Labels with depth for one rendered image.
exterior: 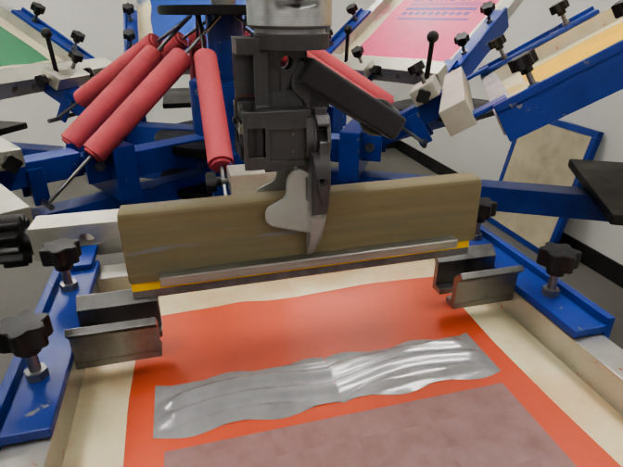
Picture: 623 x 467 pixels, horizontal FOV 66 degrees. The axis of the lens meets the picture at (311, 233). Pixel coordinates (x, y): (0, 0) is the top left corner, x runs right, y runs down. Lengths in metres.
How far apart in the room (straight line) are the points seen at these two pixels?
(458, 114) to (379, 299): 0.40
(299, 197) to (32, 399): 0.30
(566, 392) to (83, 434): 0.47
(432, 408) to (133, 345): 0.31
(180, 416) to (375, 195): 0.29
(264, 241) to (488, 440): 0.28
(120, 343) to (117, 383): 0.05
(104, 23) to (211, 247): 4.18
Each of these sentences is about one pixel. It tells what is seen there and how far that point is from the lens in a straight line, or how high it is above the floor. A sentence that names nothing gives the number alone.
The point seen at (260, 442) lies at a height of 0.96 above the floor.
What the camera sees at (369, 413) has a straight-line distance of 0.50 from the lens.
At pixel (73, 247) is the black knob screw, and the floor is 1.06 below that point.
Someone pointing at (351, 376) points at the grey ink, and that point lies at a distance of 0.52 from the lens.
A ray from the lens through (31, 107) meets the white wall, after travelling 4.79.
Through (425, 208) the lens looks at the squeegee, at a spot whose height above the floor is 1.11.
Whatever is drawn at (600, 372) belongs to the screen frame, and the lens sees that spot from 0.58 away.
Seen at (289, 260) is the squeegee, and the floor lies 1.07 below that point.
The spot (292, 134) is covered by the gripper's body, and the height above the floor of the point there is 1.21.
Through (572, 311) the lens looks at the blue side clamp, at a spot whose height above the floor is 1.00.
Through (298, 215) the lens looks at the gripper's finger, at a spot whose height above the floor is 1.13.
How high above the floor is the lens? 1.31
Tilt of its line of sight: 25 degrees down
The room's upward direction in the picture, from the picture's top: straight up
